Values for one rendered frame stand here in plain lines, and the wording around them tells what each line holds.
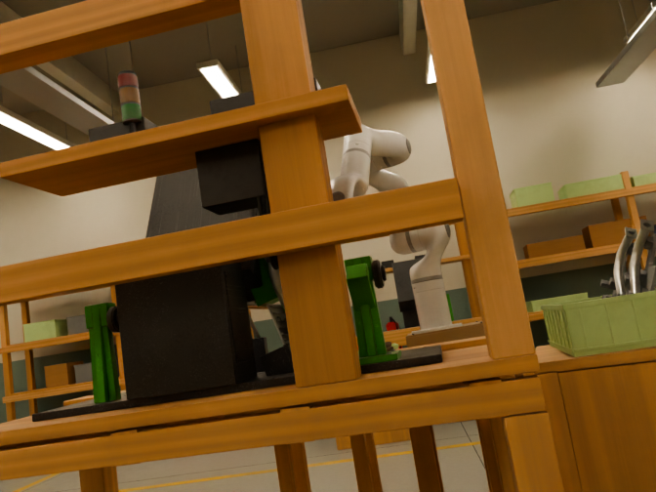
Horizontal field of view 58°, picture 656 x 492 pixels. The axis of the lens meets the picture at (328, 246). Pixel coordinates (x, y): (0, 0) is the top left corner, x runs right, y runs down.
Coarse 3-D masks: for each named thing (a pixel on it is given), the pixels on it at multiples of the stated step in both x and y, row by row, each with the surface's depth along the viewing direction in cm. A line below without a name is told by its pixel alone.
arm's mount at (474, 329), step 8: (456, 328) 209; (464, 328) 208; (472, 328) 208; (480, 328) 207; (408, 336) 212; (416, 336) 211; (424, 336) 211; (432, 336) 210; (440, 336) 210; (448, 336) 209; (456, 336) 209; (464, 336) 208; (472, 336) 208; (480, 336) 207; (408, 344) 211; (416, 344) 211; (424, 344) 210
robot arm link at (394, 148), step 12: (372, 132) 190; (384, 132) 196; (348, 144) 183; (360, 144) 182; (372, 144) 189; (384, 144) 193; (396, 144) 195; (408, 144) 198; (384, 156) 194; (396, 156) 195; (408, 156) 199
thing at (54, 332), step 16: (112, 288) 704; (0, 320) 717; (48, 320) 713; (64, 320) 735; (80, 320) 711; (32, 336) 713; (48, 336) 711; (64, 336) 705; (80, 336) 697; (0, 352) 708; (32, 352) 759; (32, 368) 754; (48, 368) 710; (64, 368) 706; (80, 368) 700; (32, 384) 748; (48, 384) 708; (64, 384) 704; (80, 384) 695; (16, 400) 698; (32, 400) 745
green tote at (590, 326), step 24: (552, 312) 219; (576, 312) 189; (600, 312) 187; (624, 312) 186; (648, 312) 184; (552, 336) 233; (576, 336) 188; (600, 336) 187; (624, 336) 185; (648, 336) 183
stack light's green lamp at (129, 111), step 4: (124, 104) 150; (128, 104) 150; (132, 104) 150; (136, 104) 151; (124, 108) 150; (128, 108) 150; (132, 108) 150; (136, 108) 151; (140, 108) 152; (124, 112) 150; (128, 112) 150; (132, 112) 150; (136, 112) 150; (140, 112) 152; (124, 116) 150; (128, 116) 149; (132, 116) 150; (136, 116) 150; (140, 116) 151; (124, 120) 150; (128, 120) 150; (132, 120) 150; (136, 120) 151; (140, 120) 151; (124, 124) 152; (128, 124) 152
